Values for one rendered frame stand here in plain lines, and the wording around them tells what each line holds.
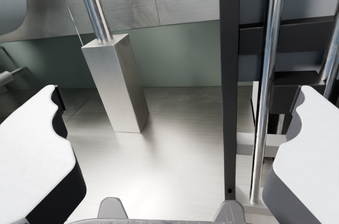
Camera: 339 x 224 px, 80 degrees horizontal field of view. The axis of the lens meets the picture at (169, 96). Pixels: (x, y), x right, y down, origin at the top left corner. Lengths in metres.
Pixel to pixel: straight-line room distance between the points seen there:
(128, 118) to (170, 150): 0.15
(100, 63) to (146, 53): 0.28
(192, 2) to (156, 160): 0.47
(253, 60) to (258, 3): 0.06
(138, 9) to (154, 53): 0.16
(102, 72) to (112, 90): 0.05
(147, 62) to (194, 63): 0.18
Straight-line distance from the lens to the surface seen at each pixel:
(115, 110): 0.60
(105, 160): 0.59
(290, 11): 0.26
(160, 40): 0.74
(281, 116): 0.45
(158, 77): 0.81
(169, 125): 0.62
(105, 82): 0.56
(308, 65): 0.28
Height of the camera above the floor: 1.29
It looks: 32 degrees down
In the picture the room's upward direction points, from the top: 11 degrees counter-clockwise
